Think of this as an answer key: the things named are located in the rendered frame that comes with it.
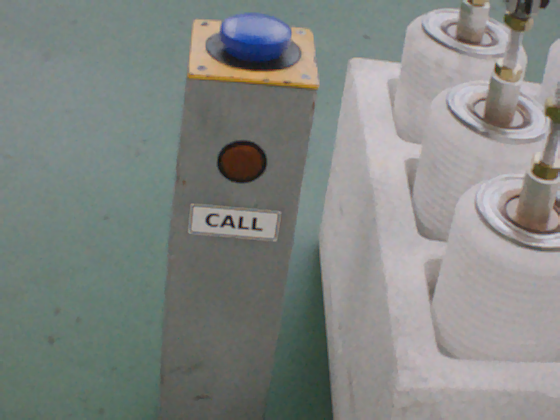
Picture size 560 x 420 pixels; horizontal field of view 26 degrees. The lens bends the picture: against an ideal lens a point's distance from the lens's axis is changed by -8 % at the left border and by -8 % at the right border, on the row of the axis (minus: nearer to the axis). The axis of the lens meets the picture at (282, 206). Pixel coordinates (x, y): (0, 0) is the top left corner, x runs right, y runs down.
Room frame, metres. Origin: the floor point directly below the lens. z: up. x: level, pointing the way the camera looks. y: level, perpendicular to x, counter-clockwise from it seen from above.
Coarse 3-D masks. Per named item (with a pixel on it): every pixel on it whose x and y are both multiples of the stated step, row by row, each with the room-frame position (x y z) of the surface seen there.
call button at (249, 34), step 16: (240, 16) 0.63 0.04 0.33; (256, 16) 0.64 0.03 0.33; (224, 32) 0.61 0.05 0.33; (240, 32) 0.61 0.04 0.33; (256, 32) 0.62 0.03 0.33; (272, 32) 0.62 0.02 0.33; (288, 32) 0.62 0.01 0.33; (240, 48) 0.61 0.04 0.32; (256, 48) 0.61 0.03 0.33; (272, 48) 0.61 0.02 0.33
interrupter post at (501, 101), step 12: (492, 72) 0.72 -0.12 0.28; (492, 84) 0.71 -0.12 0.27; (504, 84) 0.71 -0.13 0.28; (516, 84) 0.71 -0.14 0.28; (492, 96) 0.71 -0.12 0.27; (504, 96) 0.71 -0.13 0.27; (516, 96) 0.71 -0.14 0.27; (492, 108) 0.71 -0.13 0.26; (504, 108) 0.71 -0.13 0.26; (504, 120) 0.71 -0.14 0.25
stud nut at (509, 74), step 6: (498, 60) 0.72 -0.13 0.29; (498, 66) 0.71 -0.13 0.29; (504, 66) 0.71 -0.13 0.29; (516, 66) 0.72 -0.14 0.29; (498, 72) 0.71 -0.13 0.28; (504, 72) 0.71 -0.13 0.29; (510, 72) 0.71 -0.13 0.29; (516, 72) 0.71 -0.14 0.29; (504, 78) 0.71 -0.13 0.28; (510, 78) 0.71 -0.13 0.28; (516, 78) 0.71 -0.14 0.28
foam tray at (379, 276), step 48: (384, 96) 0.84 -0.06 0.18; (336, 144) 0.89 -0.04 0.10; (384, 144) 0.77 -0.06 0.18; (336, 192) 0.85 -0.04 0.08; (384, 192) 0.71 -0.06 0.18; (336, 240) 0.81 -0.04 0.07; (384, 240) 0.66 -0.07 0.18; (432, 240) 0.66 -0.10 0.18; (336, 288) 0.77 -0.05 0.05; (384, 288) 0.61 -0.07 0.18; (432, 288) 0.65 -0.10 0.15; (336, 336) 0.73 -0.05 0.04; (384, 336) 0.58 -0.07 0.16; (432, 336) 0.57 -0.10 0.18; (336, 384) 0.69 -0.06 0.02; (384, 384) 0.55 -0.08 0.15; (432, 384) 0.52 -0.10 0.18; (480, 384) 0.53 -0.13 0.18; (528, 384) 0.53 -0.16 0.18
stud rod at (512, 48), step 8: (520, 0) 0.71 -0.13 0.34; (528, 0) 0.72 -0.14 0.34; (520, 8) 0.71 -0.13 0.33; (520, 16) 0.71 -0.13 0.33; (512, 32) 0.72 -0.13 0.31; (520, 32) 0.71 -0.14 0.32; (512, 40) 0.71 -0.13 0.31; (520, 40) 0.72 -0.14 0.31; (512, 48) 0.71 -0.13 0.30; (504, 56) 0.72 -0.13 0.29; (512, 56) 0.71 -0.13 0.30; (504, 64) 0.72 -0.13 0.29; (512, 64) 0.71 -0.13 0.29
